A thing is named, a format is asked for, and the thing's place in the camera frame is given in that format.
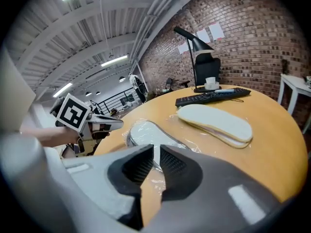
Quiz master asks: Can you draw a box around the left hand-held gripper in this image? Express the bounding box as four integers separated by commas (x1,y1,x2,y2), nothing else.
50,93,124,158

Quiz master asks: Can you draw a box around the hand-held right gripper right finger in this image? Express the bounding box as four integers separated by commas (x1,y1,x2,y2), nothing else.
143,144,284,233

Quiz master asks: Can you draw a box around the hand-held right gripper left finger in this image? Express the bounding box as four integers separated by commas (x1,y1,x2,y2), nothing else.
46,144,156,231

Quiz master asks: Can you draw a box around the grey slipper sole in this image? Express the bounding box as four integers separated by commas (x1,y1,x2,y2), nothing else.
126,120,192,151

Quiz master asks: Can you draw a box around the white slipper sole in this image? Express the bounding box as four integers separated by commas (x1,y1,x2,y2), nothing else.
176,103,253,150

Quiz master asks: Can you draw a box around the person's left forearm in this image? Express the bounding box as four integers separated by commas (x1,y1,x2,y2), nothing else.
19,126,81,148

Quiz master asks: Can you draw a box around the black metal railing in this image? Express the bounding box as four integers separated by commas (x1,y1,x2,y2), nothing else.
97,87,136,115

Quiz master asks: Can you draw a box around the black keyboard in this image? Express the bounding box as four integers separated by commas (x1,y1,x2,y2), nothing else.
175,87,252,108

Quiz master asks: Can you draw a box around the white paper sheet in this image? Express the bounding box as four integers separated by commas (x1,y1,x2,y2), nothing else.
208,23,225,40
177,42,189,55
196,29,210,43

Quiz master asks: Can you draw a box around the white tape roll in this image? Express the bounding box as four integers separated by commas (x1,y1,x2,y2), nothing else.
204,81,221,91

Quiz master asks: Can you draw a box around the black high-back office chair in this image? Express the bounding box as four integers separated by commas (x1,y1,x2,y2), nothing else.
194,52,222,87

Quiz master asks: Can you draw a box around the black round lamp base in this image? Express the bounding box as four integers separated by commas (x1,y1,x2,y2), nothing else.
173,26,222,94

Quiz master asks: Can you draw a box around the white side table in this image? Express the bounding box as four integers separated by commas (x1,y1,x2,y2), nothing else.
277,73,311,134

